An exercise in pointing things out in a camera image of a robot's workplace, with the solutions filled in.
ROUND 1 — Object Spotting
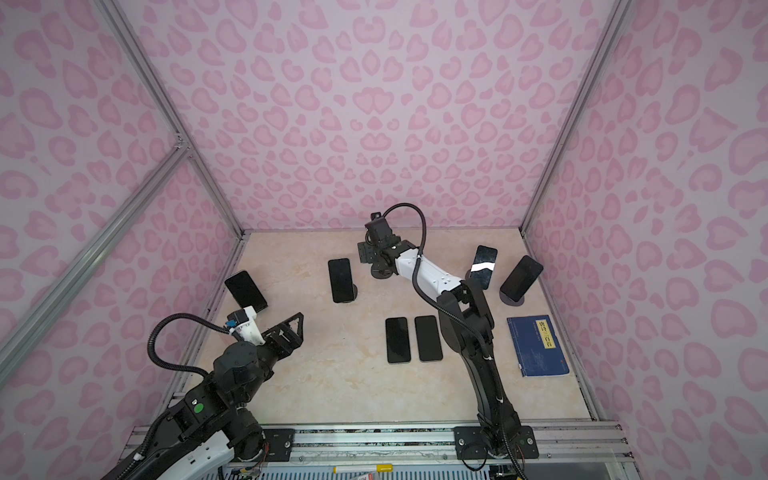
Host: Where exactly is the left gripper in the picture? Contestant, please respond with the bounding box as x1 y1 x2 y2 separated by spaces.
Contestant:
240 311 303 406

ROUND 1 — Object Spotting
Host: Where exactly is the black phone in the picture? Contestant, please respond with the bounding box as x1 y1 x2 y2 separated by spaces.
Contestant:
470 245 498 290
500 255 544 297
328 258 354 293
224 270 268 313
414 315 443 362
385 317 412 364

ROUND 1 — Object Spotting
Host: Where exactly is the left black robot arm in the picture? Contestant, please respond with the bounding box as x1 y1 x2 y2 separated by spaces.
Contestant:
105 307 304 479

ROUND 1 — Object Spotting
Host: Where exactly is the blue book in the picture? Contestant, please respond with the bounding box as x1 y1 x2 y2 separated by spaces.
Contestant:
507 315 570 377

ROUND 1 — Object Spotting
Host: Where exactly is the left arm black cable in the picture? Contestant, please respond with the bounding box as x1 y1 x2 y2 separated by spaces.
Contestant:
146 311 232 379

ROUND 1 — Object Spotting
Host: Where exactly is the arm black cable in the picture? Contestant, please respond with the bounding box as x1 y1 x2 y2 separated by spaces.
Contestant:
380 202 529 480
146 311 232 379

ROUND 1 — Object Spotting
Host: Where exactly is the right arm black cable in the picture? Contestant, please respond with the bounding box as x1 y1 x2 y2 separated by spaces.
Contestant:
380 202 529 480

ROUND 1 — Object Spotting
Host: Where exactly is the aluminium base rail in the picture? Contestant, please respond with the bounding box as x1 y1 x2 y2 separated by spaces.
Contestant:
110 419 637 480

